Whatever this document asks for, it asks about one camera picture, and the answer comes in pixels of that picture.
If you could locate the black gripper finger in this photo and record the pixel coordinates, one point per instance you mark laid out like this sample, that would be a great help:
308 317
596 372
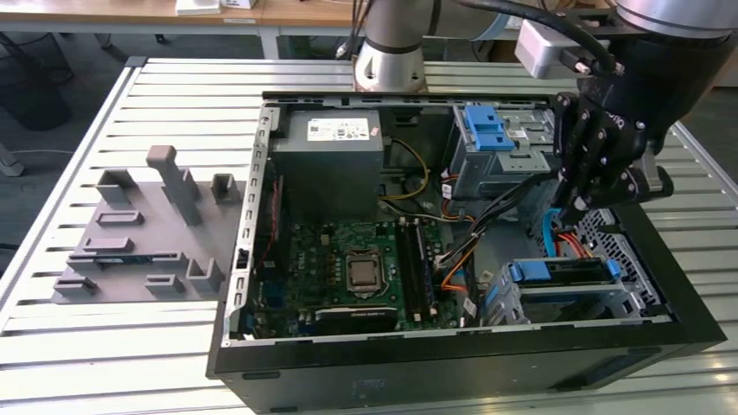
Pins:
632 186
583 151

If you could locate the hard disk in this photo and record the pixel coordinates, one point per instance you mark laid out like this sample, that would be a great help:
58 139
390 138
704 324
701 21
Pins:
530 270

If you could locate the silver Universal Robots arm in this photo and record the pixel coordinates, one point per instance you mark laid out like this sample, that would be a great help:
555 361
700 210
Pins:
393 43

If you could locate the metal disk bay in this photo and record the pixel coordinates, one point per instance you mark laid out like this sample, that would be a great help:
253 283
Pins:
571 290

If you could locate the metal drive cage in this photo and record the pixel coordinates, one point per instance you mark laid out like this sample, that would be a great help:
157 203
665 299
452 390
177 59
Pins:
520 162

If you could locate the blue plastic drive latch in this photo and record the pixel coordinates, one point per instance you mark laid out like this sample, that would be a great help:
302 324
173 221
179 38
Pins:
488 129

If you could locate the black RAM slot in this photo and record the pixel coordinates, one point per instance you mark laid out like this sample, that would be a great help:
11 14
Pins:
410 268
426 268

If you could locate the grey power supply unit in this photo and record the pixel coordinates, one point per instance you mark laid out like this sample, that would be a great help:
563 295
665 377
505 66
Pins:
329 173

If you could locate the silver CPU in socket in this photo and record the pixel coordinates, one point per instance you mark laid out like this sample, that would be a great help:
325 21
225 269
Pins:
364 272

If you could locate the black PC case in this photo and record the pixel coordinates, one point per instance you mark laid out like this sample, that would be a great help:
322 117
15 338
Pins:
461 367

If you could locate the green motherboard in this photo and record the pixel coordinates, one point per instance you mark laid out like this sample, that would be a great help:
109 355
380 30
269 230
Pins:
324 259

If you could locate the black graphics card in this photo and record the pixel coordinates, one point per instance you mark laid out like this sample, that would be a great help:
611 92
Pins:
358 317

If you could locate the small white box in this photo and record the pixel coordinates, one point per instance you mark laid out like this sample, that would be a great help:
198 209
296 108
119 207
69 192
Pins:
238 3

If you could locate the grey parts rack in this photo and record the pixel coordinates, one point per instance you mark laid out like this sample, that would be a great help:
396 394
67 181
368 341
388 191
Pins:
155 233

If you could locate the RAM stick in rack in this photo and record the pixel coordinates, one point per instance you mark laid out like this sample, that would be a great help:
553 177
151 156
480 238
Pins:
125 260

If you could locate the long wooden desk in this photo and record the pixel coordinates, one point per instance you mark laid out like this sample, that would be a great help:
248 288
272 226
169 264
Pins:
115 19

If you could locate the black mesh bin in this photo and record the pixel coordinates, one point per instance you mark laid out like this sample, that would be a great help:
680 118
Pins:
35 78

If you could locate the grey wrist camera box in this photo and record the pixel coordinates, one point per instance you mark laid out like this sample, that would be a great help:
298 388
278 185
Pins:
548 47

